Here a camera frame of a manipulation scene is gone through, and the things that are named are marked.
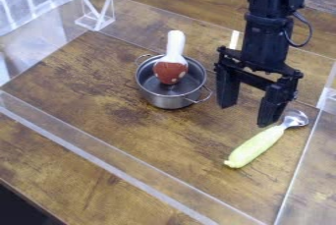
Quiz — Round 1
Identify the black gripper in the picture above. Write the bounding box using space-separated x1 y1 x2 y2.
213 46 303 128

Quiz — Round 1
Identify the small steel pot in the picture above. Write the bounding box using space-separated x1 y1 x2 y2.
135 54 212 110

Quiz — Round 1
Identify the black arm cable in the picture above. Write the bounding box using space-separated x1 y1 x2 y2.
179 0 315 48

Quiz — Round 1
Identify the clear acrylic bracket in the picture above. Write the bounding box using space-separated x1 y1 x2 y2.
75 0 116 31

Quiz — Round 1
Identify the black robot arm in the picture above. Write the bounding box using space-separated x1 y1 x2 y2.
213 0 304 127

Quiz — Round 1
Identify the red white toy mushroom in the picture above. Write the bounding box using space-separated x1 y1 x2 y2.
152 30 188 84

